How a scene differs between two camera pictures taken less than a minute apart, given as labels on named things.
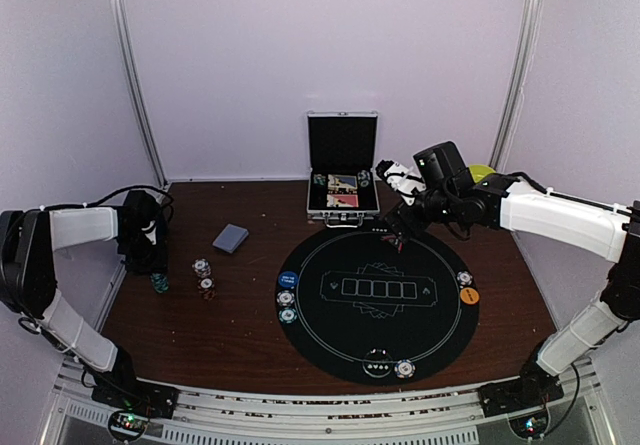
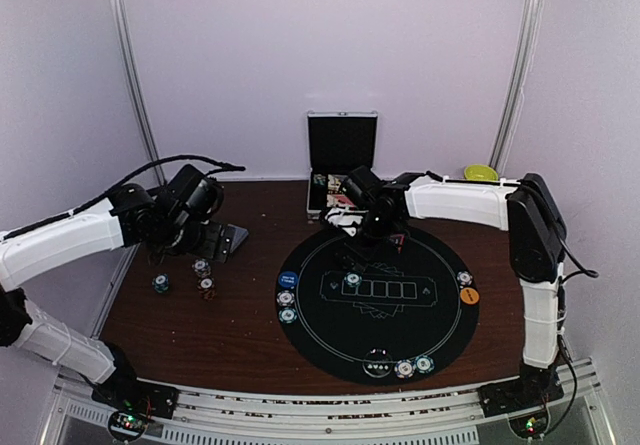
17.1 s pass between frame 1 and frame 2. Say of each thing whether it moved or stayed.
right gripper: moved
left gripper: moved
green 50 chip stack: stayed
